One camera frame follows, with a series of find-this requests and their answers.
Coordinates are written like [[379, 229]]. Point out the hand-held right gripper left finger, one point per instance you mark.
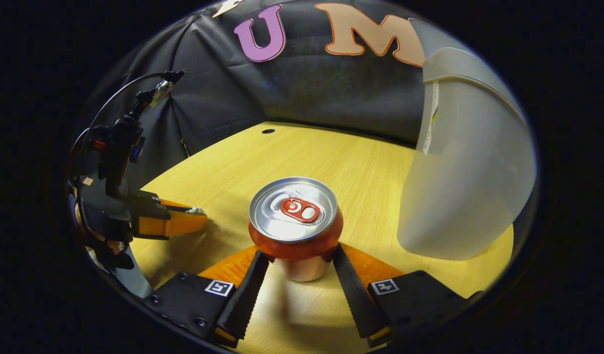
[[247, 295]]

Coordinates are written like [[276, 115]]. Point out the white desktop garbage bin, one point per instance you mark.
[[464, 172]]

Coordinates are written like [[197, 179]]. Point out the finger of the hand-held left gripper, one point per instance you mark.
[[149, 202], [179, 225]]

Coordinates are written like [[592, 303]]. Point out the black backdrop cloth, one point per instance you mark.
[[306, 83]]

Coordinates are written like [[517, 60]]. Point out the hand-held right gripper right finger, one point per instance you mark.
[[353, 295]]

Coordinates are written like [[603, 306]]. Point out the white paper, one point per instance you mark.
[[197, 211]]

